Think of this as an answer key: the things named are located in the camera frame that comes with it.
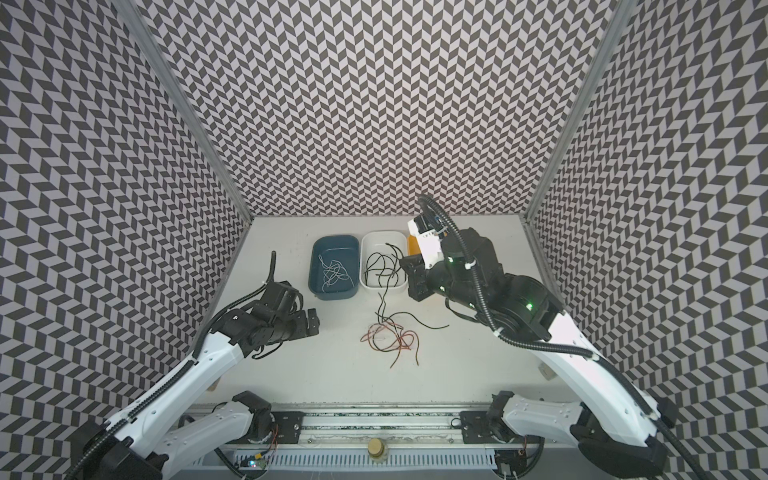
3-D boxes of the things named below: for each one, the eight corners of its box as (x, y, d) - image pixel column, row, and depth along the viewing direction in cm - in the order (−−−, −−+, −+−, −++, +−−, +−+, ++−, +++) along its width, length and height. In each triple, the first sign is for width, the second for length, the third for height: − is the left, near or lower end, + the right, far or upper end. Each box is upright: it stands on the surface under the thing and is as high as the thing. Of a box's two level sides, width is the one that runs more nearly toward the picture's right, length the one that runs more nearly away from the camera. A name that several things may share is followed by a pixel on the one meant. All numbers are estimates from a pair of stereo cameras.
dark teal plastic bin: (306, 300, 97) (300, 289, 91) (318, 246, 112) (313, 233, 106) (357, 300, 97) (354, 289, 91) (362, 246, 111) (360, 233, 106)
